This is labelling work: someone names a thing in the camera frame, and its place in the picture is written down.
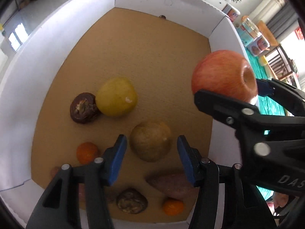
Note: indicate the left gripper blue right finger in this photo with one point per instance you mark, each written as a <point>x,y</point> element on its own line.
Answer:
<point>192,162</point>

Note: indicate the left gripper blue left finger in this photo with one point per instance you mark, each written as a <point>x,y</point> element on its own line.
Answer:
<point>109,164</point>

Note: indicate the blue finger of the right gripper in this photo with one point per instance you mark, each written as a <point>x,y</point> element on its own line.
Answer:
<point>288,96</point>
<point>227,110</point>

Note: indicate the dark mangosteen large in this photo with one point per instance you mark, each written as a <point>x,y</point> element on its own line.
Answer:
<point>131,201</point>

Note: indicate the red apple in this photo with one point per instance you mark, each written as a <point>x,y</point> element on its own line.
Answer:
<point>226,73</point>

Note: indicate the small orange tangerine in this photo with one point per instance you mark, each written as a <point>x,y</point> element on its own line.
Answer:
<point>172,207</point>

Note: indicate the green-brown round fruit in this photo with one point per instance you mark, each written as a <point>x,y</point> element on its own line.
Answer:
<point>151,140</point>

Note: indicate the yellow-green pear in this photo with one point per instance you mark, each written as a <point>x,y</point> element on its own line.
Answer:
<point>116,97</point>

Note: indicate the person's right hand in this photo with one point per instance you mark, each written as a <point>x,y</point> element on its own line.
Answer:
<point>281,200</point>

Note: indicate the green satin tablecloth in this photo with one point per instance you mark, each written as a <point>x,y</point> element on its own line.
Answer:
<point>266,106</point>

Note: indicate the dark wooden bench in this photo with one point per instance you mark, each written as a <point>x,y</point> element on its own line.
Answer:
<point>280,66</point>

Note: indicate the yellow lidded small jar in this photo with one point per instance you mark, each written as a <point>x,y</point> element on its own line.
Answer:
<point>262,61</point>

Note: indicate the orange lounge chair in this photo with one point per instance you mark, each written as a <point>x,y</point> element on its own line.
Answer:
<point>267,34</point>

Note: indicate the red label tin right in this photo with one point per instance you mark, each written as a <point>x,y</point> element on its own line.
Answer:
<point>258,46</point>

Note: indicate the red label tin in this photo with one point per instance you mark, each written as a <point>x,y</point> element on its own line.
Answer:
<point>231,12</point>
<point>258,46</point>

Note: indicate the grey curtain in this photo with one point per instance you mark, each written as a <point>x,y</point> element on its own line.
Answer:
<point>284,21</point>

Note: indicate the clear glass jar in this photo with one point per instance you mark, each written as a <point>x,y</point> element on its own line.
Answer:
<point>248,31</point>

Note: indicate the standing air conditioner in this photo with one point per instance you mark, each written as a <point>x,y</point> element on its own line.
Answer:
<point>266,10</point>

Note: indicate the red label tin left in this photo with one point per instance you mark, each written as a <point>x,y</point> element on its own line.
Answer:
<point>231,12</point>

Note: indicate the white cardboard box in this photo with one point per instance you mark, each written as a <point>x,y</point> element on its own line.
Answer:
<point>76,50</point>

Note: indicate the red wall hanging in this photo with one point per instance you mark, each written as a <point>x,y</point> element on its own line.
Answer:
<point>299,33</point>

